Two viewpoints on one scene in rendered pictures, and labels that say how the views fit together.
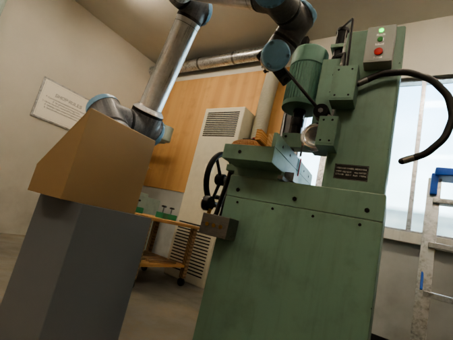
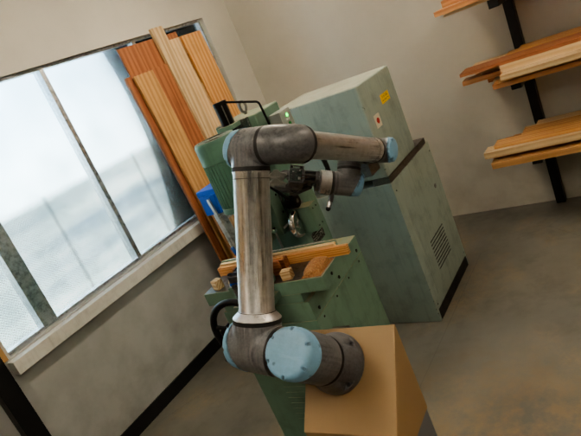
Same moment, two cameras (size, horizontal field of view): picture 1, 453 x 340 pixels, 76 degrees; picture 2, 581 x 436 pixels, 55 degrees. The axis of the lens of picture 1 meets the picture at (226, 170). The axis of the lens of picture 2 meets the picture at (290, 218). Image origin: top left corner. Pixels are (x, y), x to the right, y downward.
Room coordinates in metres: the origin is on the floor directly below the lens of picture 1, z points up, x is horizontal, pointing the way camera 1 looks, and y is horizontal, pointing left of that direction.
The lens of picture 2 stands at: (1.04, 1.97, 1.73)
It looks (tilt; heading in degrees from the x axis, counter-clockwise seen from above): 16 degrees down; 273
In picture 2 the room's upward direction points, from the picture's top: 23 degrees counter-clockwise
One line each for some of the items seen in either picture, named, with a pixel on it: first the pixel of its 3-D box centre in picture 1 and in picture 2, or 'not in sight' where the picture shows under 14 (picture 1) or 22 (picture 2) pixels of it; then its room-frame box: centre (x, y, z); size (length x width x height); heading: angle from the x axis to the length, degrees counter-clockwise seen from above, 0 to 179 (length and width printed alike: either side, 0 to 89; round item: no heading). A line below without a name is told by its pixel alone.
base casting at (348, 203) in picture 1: (309, 205); (296, 279); (1.24, -0.38, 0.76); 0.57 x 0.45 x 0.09; 59
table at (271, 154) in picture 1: (263, 172); (267, 285); (1.34, -0.17, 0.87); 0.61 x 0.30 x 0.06; 149
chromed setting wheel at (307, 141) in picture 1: (315, 136); (297, 223); (1.13, -0.32, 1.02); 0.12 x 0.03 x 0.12; 59
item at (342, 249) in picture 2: (286, 162); (279, 260); (1.26, -0.25, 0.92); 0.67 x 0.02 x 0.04; 149
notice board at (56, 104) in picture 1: (66, 108); not in sight; (3.29, 1.99, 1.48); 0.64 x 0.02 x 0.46; 144
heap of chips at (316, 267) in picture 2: (249, 144); (316, 264); (1.11, -0.06, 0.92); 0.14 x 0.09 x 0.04; 59
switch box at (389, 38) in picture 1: (379, 48); (285, 128); (1.02, -0.48, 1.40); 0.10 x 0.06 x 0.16; 59
